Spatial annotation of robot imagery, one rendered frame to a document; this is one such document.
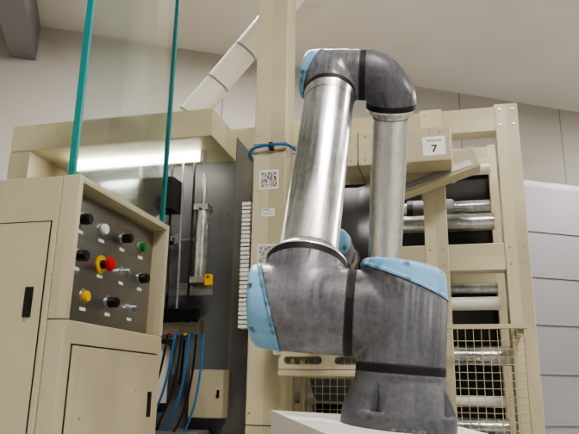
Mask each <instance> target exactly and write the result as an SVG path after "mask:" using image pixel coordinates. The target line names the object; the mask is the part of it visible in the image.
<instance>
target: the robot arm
mask: <svg viewBox="0 0 579 434"><path fill-rule="evenodd" d="M299 92H300V96H301V98H302V99H304V104H303V109H302V118H301V124H300V128H299V134H298V139H297V144H296V154H295V159H294V164H293V170H292V174H291V179H290V185H289V194H288V200H287V205H286V210H285V215H284V220H283V230H282V235H281V240H280V243H279V244H277V245H274V246H273V247H272V248H271V249H270V250H269V252H268V254H267V258H266V263H265V264H261V263H258V264H254V265H253V266H252V267H251V268H250V271H249V274H248V279H247V290H246V318H247V326H248V331H249V335H250V338H251V340H252V342H253V343H254V344H255V345H256V346H257V347H259V348H263V349H268V350H277V351H278V352H281V351H287V352H298V353H309V354H320V355H330V356H342V357H356V369H355V376H354V379H353V381H352V384H351V387H350V389H349V391H348V394H347V396H346V399H345V401H344V404H343V406H342V408H341V416H340V422H342V423H344V424H347V425H352V426H357V427H361V428H366V429H372V430H379V431H392V432H400V433H409V434H457V433H458V417H457V414H456V412H455V409H454V406H453V404H452V401H451V396H450V394H449V391H448V388H447V385H446V358H447V323H448V302H449V298H448V294H447V279H446V276H445V273H444V272H443V271H442V270H440V269H438V268H436V267H434V266H432V265H429V264H426V263H420V262H416V261H411V260H404V259H402V235H403V219H404V202H405V186H406V169H407V153H408V121H409V116H410V115H411V114H412V113H413V112H414V111H415V110H416V101H417V99H416V93H415V89H414V85H413V83H412V81H411V79H410V77H409V76H408V74H407V73H406V72H405V70H404V69H403V68H402V67H401V65H400V64H398V63H397V62H396V61H395V60H394V59H393V58H391V57H390V56H389V55H388V54H386V53H383V52H381V51H378V50H375V49H371V48H367V49H327V48H321V49H312V50H309V51H308V52H306V54H305V55H304V57H303V60H302V64H301V69H300V75H299ZM355 101H366V110H367V111H368V112H369V113H370V114H371V115H372V134H371V163H370V222H369V252H368V257H367V258H365V259H363V260H362V263H361V264H360V267H361V270H359V269H358V263H359V254H358V251H355V249H354V247H353V245H352V240H351V237H350V236H349V234H348V233H347V232H346V231H345V230H343V229H341V219H342V211H343V202H344V193H345V186H346V169H347V160H348V152H349V144H350V135H351V126H352V111H353V104H354V103H355Z"/></svg>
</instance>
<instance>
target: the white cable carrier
mask: <svg viewBox="0 0 579 434"><path fill-rule="evenodd" d="M242 206H244V207H242V209H243V210H242V213H243V214H242V218H244V219H241V221H242V222H244V223H242V224H241V225H242V227H241V230H243V231H241V234H243V235H241V241H240V242H241V246H242V247H240V250H241V252H240V255H242V256H240V259H242V260H240V263H241V265H240V267H241V268H242V269H240V276H243V277H240V280H241V281H240V290H239V293H240V294H239V297H240V298H242V299H239V302H242V303H239V311H241V312H238V315H241V316H239V317H238V319H241V320H238V324H241V325H238V328H241V330H248V326H247V318H246V290H247V279H248V274H249V271H250V268H251V244H252V203H251V202H250V201H249V202H242Z"/></svg>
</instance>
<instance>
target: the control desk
mask: <svg viewBox="0 0 579 434"><path fill-rule="evenodd" d="M169 230H170V227H169V226H168V225H166V224H165V223H163V222H162V221H160V220H158V219H156V218H154V217H153V216H151V215H150V214H148V213H146V212H144V211H143V210H141V209H139V208H137V207H136V206H134V205H133V204H131V203H129V202H128V201H125V200H124V199H122V198H121V197H119V196H118V195H115V194H114V193H112V192H110V191H108V190H107V189H105V188H104V187H102V186H100V185H99V184H97V183H94V182H93V181H91V180H90V179H89V178H87V177H85V176H83V175H81V174H76V175H64V176H56V177H33V178H20V179H8V180H0V434H155V426H156V414H157V401H158V389H159V365H160V352H161V337H162V331H163V318H164V305H165V281H166V268H167V255H168V243H169Z"/></svg>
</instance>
